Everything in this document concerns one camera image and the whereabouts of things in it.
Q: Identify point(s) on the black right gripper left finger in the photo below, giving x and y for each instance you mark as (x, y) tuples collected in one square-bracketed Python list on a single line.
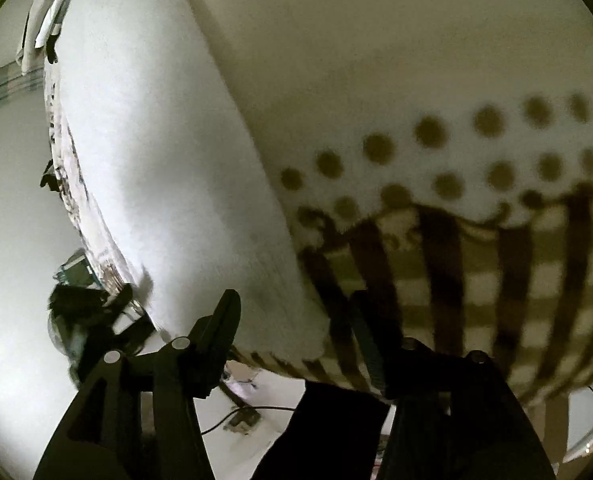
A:
[(134, 418)]

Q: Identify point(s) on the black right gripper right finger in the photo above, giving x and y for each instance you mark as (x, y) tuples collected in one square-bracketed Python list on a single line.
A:
[(455, 416)]

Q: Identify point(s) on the white knit garment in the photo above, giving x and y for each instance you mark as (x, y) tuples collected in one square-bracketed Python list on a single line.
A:
[(165, 153)]

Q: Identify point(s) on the folded striped clothes stack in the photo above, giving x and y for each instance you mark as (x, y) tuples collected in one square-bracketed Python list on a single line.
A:
[(41, 20)]

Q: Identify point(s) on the green metal shelf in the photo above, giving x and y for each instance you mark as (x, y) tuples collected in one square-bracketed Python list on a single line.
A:
[(77, 272)]

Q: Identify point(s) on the black object beside bed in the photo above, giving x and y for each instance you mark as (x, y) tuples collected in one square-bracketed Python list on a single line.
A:
[(50, 178)]

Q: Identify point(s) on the floral bed blanket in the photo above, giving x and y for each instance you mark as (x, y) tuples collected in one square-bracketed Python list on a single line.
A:
[(437, 153)]

